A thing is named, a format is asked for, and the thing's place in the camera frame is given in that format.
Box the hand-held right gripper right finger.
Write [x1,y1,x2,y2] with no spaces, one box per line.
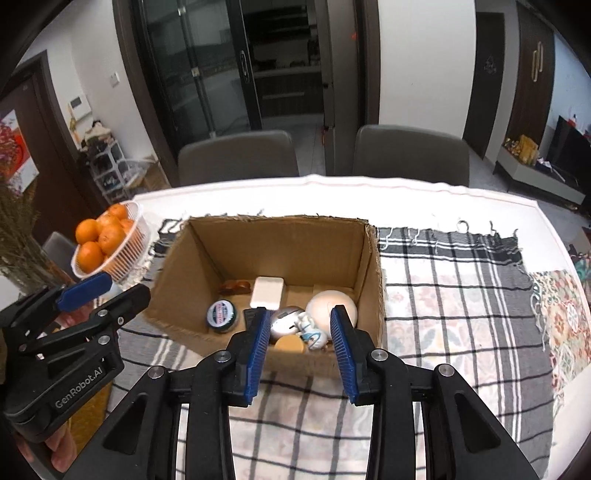
[329,305,539,480]

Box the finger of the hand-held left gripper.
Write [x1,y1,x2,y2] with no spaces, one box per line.
[21,284,152,365]
[0,271,114,342]

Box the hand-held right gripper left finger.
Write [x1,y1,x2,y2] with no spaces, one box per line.
[69,308,272,480]

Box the tan round object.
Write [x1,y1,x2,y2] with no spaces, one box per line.
[276,335,308,354]

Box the white figurine keychain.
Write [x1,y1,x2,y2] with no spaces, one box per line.
[295,313,329,352]

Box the silver oval object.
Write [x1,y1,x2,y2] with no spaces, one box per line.
[269,305,308,342]

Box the round labelled tin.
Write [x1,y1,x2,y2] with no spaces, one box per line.
[205,300,237,332]

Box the white square charger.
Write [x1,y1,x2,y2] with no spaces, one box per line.
[250,276,284,310]

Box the reddish brown small object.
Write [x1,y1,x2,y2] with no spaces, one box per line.
[217,279,252,296]

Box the brown cardboard box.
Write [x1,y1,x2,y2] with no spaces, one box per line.
[143,215,387,379]

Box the person's left hand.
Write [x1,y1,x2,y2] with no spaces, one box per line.
[18,427,77,474]

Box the yellow woven mat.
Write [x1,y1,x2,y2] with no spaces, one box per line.
[69,383,116,457]

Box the grey dining chair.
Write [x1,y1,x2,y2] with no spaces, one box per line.
[353,124,471,188]
[178,130,300,188]
[43,231,79,278]

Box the white fruit basket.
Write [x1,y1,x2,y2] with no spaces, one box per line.
[70,200,152,282]

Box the white shelf rack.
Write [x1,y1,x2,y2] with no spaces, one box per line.
[85,138,127,204]

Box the grey plaid cloth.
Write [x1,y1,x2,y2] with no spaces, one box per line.
[108,215,566,480]

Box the floral tablecloth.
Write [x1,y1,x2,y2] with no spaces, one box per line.
[529,270,591,393]

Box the glass sliding door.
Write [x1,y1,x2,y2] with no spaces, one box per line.
[131,0,333,139]

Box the grey television cabinet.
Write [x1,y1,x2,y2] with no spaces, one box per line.
[496,143,587,206]

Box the black television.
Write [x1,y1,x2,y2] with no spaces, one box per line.
[551,115,591,185]

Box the dark tall cabinet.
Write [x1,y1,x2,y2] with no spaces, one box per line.
[508,4,557,148]

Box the red wall poster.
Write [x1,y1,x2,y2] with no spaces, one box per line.
[0,111,40,195]

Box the white wall intercom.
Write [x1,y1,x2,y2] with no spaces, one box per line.
[69,92,92,121]

